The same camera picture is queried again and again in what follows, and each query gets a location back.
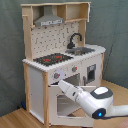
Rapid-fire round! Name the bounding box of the grey toy sink basin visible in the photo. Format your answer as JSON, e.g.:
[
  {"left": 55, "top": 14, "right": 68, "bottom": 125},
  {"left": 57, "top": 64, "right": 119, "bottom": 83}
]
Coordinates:
[{"left": 65, "top": 47, "right": 95, "bottom": 56}]

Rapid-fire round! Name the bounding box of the grey range hood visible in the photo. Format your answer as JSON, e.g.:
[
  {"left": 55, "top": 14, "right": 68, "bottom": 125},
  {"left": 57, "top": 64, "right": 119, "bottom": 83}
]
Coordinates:
[{"left": 34, "top": 5, "right": 64, "bottom": 27}]

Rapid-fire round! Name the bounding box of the wooden toy kitchen frame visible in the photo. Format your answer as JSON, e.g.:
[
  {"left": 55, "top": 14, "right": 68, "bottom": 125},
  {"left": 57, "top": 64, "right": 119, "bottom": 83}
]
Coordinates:
[{"left": 22, "top": 2, "right": 105, "bottom": 127}]

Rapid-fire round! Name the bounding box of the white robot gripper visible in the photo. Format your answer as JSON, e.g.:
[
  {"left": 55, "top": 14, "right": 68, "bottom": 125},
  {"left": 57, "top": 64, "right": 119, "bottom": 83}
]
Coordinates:
[{"left": 58, "top": 80, "right": 83, "bottom": 101}]

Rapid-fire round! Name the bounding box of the black toy faucet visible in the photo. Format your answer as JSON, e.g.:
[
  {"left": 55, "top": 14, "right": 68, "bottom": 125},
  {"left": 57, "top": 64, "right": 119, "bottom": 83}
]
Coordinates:
[{"left": 67, "top": 33, "right": 82, "bottom": 49}]

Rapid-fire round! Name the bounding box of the grey cabinet door handle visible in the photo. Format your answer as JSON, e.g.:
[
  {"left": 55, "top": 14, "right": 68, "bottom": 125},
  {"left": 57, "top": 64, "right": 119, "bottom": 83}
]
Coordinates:
[{"left": 83, "top": 76, "right": 87, "bottom": 86}]

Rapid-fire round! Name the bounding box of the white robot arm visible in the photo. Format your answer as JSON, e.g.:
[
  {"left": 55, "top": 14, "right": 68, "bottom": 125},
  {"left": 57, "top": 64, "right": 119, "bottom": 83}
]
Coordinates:
[{"left": 58, "top": 80, "right": 128, "bottom": 119}]

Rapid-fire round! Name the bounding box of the white toy microwave door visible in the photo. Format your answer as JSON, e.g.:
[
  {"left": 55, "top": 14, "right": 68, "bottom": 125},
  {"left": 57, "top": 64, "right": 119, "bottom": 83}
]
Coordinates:
[{"left": 87, "top": 3, "right": 91, "bottom": 22}]

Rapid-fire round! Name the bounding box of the left grey stove knob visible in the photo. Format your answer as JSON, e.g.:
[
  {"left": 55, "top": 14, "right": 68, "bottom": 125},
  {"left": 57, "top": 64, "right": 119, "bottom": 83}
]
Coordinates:
[{"left": 54, "top": 73, "right": 60, "bottom": 79}]

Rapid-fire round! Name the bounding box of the black toy stovetop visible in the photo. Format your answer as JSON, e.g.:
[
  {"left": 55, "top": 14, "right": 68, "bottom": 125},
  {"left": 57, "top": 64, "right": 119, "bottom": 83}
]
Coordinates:
[{"left": 34, "top": 53, "right": 71, "bottom": 66}]

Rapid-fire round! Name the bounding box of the grey ice dispenser panel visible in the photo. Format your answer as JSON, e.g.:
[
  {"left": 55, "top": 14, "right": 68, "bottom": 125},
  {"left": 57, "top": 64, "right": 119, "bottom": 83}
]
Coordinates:
[{"left": 87, "top": 65, "right": 96, "bottom": 83}]

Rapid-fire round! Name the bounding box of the white oven door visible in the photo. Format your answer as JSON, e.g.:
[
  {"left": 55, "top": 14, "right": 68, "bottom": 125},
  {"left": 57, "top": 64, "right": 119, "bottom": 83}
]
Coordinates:
[{"left": 49, "top": 85, "right": 94, "bottom": 127}]

